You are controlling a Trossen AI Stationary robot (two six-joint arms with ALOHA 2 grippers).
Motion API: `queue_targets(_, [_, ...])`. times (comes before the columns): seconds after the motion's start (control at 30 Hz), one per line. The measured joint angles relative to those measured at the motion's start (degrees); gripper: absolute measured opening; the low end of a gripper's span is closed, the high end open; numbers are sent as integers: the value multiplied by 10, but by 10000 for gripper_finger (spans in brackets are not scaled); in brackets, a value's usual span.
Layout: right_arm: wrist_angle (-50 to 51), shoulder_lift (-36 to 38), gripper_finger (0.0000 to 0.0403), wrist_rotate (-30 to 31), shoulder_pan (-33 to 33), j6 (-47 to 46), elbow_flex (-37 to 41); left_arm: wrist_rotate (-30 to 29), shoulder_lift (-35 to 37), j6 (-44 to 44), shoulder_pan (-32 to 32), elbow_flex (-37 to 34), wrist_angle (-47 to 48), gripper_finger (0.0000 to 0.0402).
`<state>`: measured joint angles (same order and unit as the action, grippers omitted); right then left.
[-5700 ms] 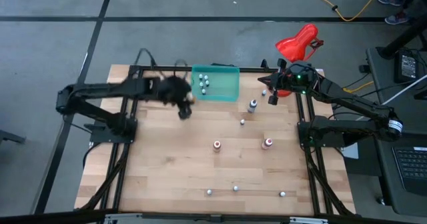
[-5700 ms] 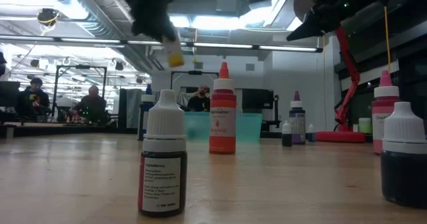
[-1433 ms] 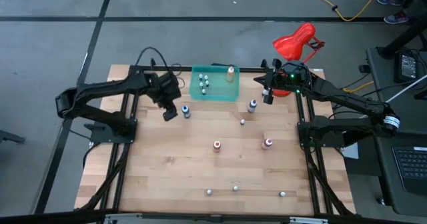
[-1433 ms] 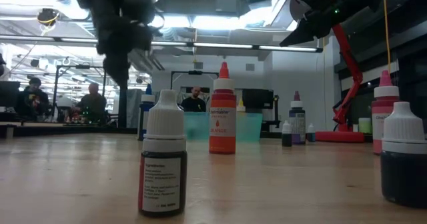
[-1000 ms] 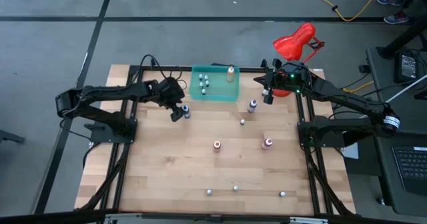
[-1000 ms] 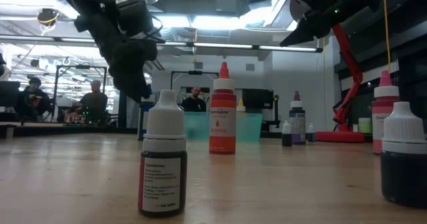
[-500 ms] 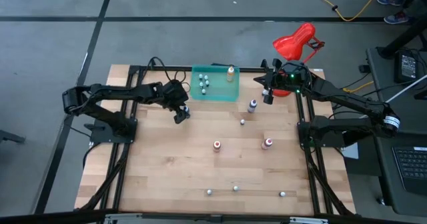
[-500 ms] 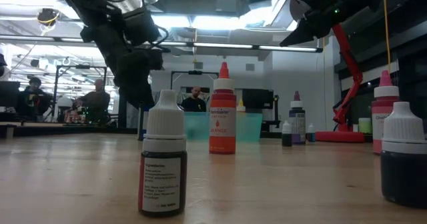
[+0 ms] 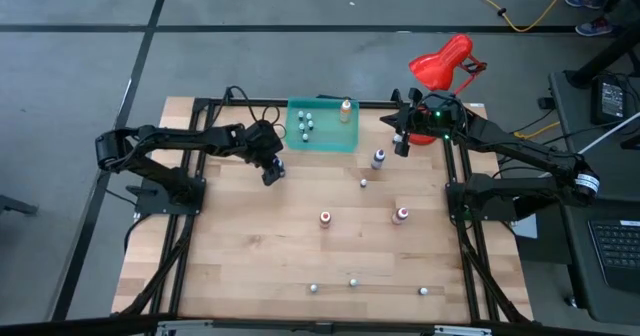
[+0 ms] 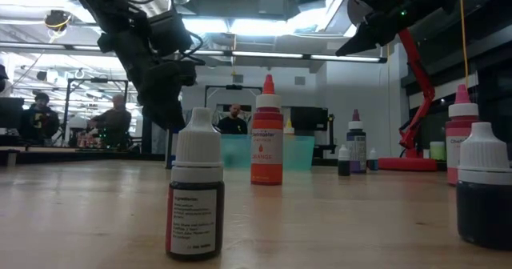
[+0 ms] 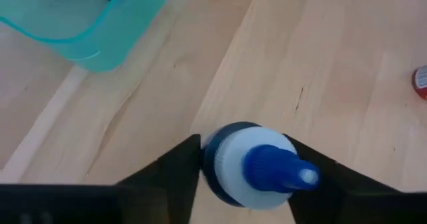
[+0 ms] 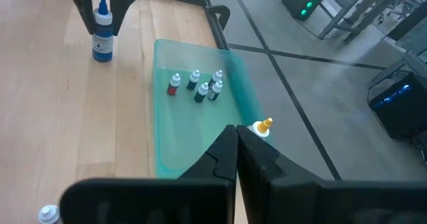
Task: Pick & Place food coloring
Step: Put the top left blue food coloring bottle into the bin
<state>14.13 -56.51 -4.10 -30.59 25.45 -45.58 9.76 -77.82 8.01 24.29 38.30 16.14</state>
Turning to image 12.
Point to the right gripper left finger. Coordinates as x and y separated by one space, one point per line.
200 197

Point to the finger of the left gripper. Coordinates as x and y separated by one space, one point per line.
120 7
82 7

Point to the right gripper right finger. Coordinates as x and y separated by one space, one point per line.
283 197

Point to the large blue food coloring bottle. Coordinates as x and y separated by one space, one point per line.
102 40

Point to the large yellow food coloring bottle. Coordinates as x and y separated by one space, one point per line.
262 128

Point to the small red food coloring bottle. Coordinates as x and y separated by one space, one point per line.
173 84

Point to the small dark food coloring bottle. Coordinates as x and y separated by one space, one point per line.
215 91
193 80
201 92
215 76
49 214

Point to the teal translucent plastic bin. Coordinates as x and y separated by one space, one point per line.
187 134

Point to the black computer blue lights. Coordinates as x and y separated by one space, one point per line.
397 107

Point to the black computer green lights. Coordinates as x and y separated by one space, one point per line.
303 0

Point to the wooden desk metal legs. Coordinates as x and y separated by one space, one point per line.
350 14
412 64

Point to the black pillar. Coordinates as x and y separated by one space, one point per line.
408 25

